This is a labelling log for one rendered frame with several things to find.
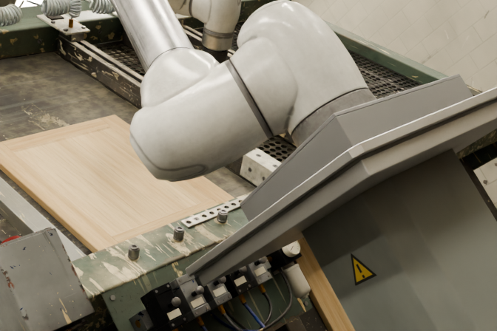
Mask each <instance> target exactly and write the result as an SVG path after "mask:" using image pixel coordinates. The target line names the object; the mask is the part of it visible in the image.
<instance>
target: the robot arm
mask: <svg viewBox="0 0 497 331"><path fill-rule="evenodd" d="M110 2H111V4H112V7H113V8H114V10H115V12H116V13H117V15H118V17H119V19H120V21H121V23H122V25H123V27H124V29H125V31H126V34H127V36H128V38H129V40H130V42H131V44H132V46H133V48H134V50H135V52H136V54H137V56H138V58H139V60H140V62H141V64H142V66H143V68H144V70H145V72H146V74H145V75H144V78H143V80H142V83H141V106H142V109H140V110H139V111H137V112H136V113H135V115H134V117H133V119H132V122H131V126H130V128H129V130H130V136H129V141H130V143H131V145H132V147H133V149H134V150H135V153H136V154H137V155H138V157H139V158H140V160H141V162H142V163H143V164H144V165H145V166H146V168H147V169H148V171H149V172H150V173H151V174H152V176H153V177H155V178H156V179H157V180H168V181H170V182H178V181H184V180H190V179H194V178H197V177H202V176H203V175H206V174H209V173H212V172H213V171H216V170H218V169H219V168H222V167H224V166H226V165H228V164H229V163H232V162H234V161H235V160H237V159H239V158H240V157H242V156H244V155H245V154H248V153H249V152H250V151H252V150H253V149H255V148H256V147H258V146H259V145H260V144H262V143H263V142H265V141H267V140H268V139H269V138H271V137H273V136H275V135H279V134H284V133H286V132H289V134H290V135H291V137H292V139H293V141H294V143H295V145H296V147H297V148H298V147H299V146H300V145H301V144H302V143H303V142H304V141H306V140H307V139H308V138H309V137H310V136H311V135H312V134H313V133H314V132H315V131H316V130H317V129H318V128H319V127H320V126H321V125H322V124H323V123H324V122H325V121H326V120H327V119H328V118H329V117H330V116H332V114H333V113H336V112H340V111H342V110H345V109H349V108H352V107H355V106H358V105H361V104H364V103H368V102H371V101H373V100H377V99H376V98H375V96H374V95H373V93H372V92H371V91H370V90H369V88H368V86H367V84H366V82H365V81H364V79H363V77H362V75H361V73H360V71H359V69H358V67H357V65H356V64H355V62H354V60H353V58H352V57H351V55H350V54H349V52H348V51H347V50H346V48H345V46H344V45H343V43H342V42H341V41H340V39H339V38H338V37H337V35H336V34H335V33H334V31H333V30H332V29H331V28H330V27H329V26H328V25H327V24H326V23H325V22H324V21H323V20H322V19H321V18H320V17H319V16H318V15H317V14H315V13H314V12H313V11H311V10H309V9H308V8H307V7H305V6H303V5H302V4H299V3H296V2H293V1H289V0H278V1H273V2H270V3H268V4H266V5H264V6H262V7H260V8H259V9H257V10H256V11H254V12H253V13H252V14H251V15H250V16H249V17H248V19H247V21H246V22H245V23H244V24H243V26H242V27H241V30H240V32H239V35H238V37H237V46H238V48H239V49H238V50H237V51H236V53H235V54H233V56H232V57H230V59H228V60H227V55H228V51H229V49H230V48H231V44H232V39H233V35H234V28H235V26H236V24H237V22H238V19H239V16H240V8H241V0H110ZM175 13H177V14H181V15H183V16H191V17H194V18H196V19H198V20H200V21H202V22H203V23H204V27H203V37H202V45H203V51H201V50H195V49H194V47H193V46H192V43H191V42H190V40H189V38H188V36H187V35H186V33H185V31H184V29H183V28H182V26H181V24H180V22H179V21H178V18H177V17H176V15H175Z"/></svg>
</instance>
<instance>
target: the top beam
mask: <svg viewBox="0 0 497 331"><path fill-rule="evenodd" d="M273 1H278V0H241V8H240V16H239V19H238V22H239V21H247V19H248V18H249V16H250V15H251V14H252V13H253V12H254V11H256V10H257V9H259V8H260V7H262V6H264V5H266V4H268V3H270V2H273ZM289 1H291V0H289ZM73 20H74V21H76V22H78V23H79V24H81V25H82V26H85V27H86V28H87V29H89V30H90V32H89V33H84V41H86V42H88V43H90V44H100V43H106V42H110V41H120V40H122V38H123V33H124V27H123V25H122V23H121V21H120V19H119V18H118V17H116V16H114V15H113V14H111V13H109V14H103V13H102V14H99V13H98V14H96V13H93V12H92V11H91V10H87V11H81V14H80V16H79V17H77V18H73ZM185 25H186V26H188V27H191V28H192V29H196V28H201V27H204V23H203V22H202V21H200V20H198V19H196V18H194V17H191V18H187V19H186V24H185ZM58 35H59V31H58V30H57V29H56V28H54V27H52V26H50V25H49V24H48V23H46V22H44V21H42V20H41V19H40V18H38V17H37V16H36V17H30V18H21V20H20V22H17V23H16V24H13V25H9V26H0V59H1V58H10V57H16V56H20V55H29V54H34V53H40V52H49V51H53V50H57V49H58Z"/></svg>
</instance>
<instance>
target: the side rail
mask: <svg viewBox="0 0 497 331"><path fill-rule="evenodd" d="M323 21H324V22H325V23H326V24H327V25H328V26H329V27H330V28H331V29H332V30H333V31H334V33H335V34H336V35H337V37H338V38H339V39H340V41H341V42H342V43H343V45H344V46H345V48H346V49H348V50H351V51H353V52H355V53H357V54H359V55H361V56H364V57H366V58H368V59H370V60H372V61H374V62H377V63H378V64H381V65H383V66H385V67H387V68H389V69H392V70H393V71H395V72H398V73H399V74H402V75H404V76H406V77H408V78H410V79H412V80H414V81H417V82H419V83H421V84H423V85H424V84H426V83H431V82H434V81H437V80H440V79H443V78H447V77H449V76H447V75H445V74H443V73H440V72H438V71H436V70H434V69H431V68H430V67H428V66H425V65H423V64H421V63H418V62H416V61H414V60H412V59H409V58H407V57H405V56H403V55H400V54H399V53H397V52H394V51H392V50H390V49H387V48H385V47H383V46H381V45H378V44H376V43H374V42H372V41H369V40H368V39H366V38H363V37H361V36H359V35H357V34H354V33H352V32H350V31H347V30H345V29H343V28H341V27H338V26H337V25H335V24H332V23H330V22H328V21H326V20H323ZM466 85H467V84H466ZM467 87H468V89H469V90H470V91H471V93H472V95H473V96H476V95H479V94H481V93H483V91H480V90H478V89H476V88H474V87H471V86H469V85H467Z"/></svg>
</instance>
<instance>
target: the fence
mask: <svg viewBox="0 0 497 331"><path fill-rule="evenodd" d="M0 214H1V215H2V216H3V217H4V218H5V219H6V220H7V221H8V222H9V223H10V224H11V225H12V226H13V227H14V228H15V229H16V230H17V231H18V232H19V233H20V234H21V235H22V236H25V235H27V234H30V233H34V232H36V231H40V230H43V229H45V228H49V227H51V228H52V229H53V228H55V229H56V230H57V232H58V235H59V237H60V239H61V241H62V243H63V245H64V247H65V250H66V252H67V254H68V256H69V258H70V260H71V261H74V260H76V259H80V258H81V257H84V256H86V255H85V254H84V253H83V252H82V251H81V250H80V249H78V248H77V247H76V246H75V245H74V244H73V243H72V242H71V241H70V240H68V238H67V237H66V236H65V235H63V233H61V232H60V231H59V230H58V229H57V228H56V227H55V226H54V225H52V224H51V223H50V222H49V221H48V220H47V219H46V218H45V217H43V216H42V215H41V214H40V213H39V212H38V211H37V210H36V209H34V207H33V206H32V205H31V204H30V203H29V202H27V201H26V200H25V199H24V198H23V197H22V196H21V195H20V194H18V193H17V192H16V191H15V190H14V189H13V188H12V187H11V186H9V185H8V184H7V183H6V182H5V181H4V180H3V179H2V178H1V177H0Z"/></svg>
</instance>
